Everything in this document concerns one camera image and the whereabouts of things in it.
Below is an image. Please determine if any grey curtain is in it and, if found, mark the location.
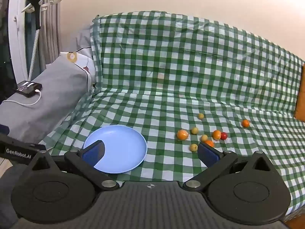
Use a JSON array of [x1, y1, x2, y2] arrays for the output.
[[38, 0, 63, 68]]

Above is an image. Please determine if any white flower-print pillow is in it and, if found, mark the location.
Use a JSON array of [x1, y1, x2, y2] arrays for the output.
[[59, 47, 96, 91]]

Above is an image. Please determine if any orange cushion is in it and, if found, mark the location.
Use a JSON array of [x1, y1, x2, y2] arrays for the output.
[[294, 64, 305, 122]]

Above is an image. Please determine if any plastic-wrapped mandarin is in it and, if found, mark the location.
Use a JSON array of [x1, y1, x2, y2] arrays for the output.
[[177, 129, 189, 141]]

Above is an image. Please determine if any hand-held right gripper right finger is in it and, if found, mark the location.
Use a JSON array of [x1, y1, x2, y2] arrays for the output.
[[183, 143, 280, 192]]

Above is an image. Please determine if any black smartphone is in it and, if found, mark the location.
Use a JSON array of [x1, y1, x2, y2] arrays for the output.
[[15, 81, 43, 98]]

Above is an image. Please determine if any white door frame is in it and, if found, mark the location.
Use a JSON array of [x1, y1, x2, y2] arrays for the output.
[[8, 0, 32, 85]]

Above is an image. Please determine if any white charging cable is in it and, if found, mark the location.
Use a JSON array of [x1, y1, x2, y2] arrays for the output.
[[1, 89, 42, 107]]

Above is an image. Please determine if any green checkered cloth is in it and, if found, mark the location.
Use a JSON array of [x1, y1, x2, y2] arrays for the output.
[[45, 11, 305, 222]]

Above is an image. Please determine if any blue plate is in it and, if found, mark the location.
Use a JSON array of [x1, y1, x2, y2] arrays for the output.
[[83, 125, 148, 174]]

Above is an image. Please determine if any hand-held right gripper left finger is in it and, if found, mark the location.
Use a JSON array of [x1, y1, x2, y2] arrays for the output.
[[27, 140, 119, 192]]

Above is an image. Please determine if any black gooseneck stand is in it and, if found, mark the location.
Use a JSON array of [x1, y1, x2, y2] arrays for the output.
[[25, 0, 43, 82]]

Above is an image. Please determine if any teal curtain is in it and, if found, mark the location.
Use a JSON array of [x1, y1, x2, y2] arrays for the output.
[[24, 0, 41, 73]]

